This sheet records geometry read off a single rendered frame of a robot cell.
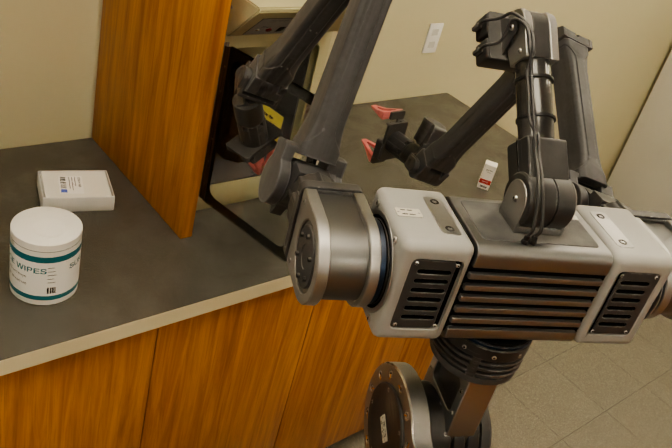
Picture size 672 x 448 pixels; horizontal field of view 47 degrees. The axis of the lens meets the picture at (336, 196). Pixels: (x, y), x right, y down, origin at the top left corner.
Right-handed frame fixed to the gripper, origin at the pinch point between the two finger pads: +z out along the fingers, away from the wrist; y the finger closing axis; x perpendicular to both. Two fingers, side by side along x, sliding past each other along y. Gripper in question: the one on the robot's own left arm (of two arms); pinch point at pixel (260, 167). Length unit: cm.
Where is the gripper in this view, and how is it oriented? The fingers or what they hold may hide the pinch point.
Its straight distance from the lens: 162.7
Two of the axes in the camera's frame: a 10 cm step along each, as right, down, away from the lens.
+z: 0.6, 6.4, 7.6
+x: 7.3, 4.9, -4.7
